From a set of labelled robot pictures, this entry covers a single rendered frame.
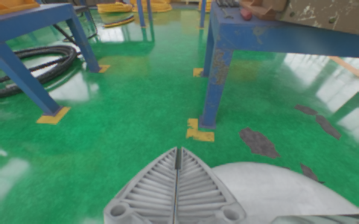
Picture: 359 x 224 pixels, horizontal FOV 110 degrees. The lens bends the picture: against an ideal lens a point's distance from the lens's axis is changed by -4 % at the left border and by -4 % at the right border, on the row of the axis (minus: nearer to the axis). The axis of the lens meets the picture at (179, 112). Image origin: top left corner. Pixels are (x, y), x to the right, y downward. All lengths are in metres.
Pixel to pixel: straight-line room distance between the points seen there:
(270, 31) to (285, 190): 0.55
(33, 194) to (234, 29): 1.23
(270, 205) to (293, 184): 0.09
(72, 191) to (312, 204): 0.98
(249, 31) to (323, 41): 0.29
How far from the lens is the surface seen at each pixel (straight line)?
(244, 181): 0.45
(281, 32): 0.71
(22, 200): 1.11
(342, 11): 0.60
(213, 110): 0.86
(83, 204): 0.90
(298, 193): 0.54
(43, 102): 1.40
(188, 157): 0.16
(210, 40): 1.36
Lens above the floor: 0.76
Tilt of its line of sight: 46 degrees down
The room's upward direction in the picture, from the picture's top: 1 degrees counter-clockwise
